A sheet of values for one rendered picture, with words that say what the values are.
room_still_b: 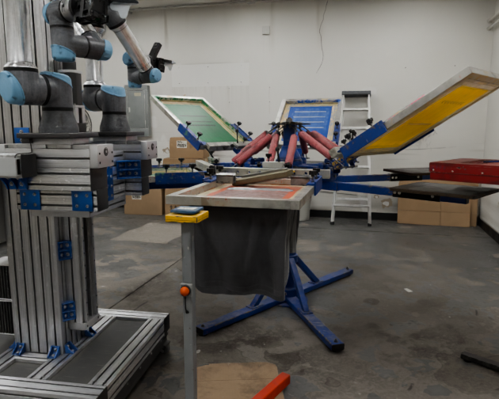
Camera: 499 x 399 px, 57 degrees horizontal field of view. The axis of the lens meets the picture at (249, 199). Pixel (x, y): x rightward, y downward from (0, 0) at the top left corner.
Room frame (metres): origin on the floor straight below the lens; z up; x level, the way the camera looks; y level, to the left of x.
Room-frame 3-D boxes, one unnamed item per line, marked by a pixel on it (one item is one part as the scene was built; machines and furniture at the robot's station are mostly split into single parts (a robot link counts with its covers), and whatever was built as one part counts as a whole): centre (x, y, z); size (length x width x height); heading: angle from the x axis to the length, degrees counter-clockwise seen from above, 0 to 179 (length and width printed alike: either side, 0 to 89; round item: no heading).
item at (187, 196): (2.26, -0.02, 0.97); 0.79 x 0.58 x 0.04; 165
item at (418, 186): (2.81, -0.76, 0.91); 1.34 x 0.40 x 0.08; 45
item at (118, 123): (2.34, 0.68, 1.31); 0.15 x 0.15 x 0.10
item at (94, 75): (2.41, 0.79, 1.63); 0.15 x 0.12 x 0.55; 56
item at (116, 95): (2.34, 0.69, 1.42); 0.13 x 0.12 x 0.14; 56
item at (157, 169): (3.03, 0.59, 1.05); 1.08 x 0.61 x 0.23; 105
